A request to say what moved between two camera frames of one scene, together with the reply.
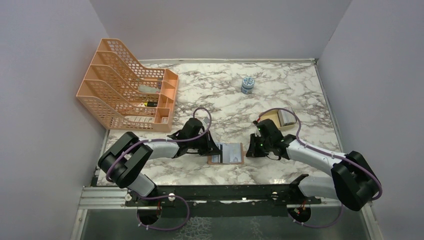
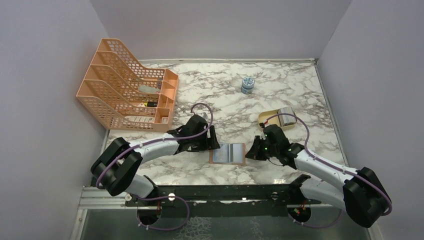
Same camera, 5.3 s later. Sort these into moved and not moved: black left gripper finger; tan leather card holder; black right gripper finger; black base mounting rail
Moved: black left gripper finger
Not moved: tan leather card holder; black base mounting rail; black right gripper finger
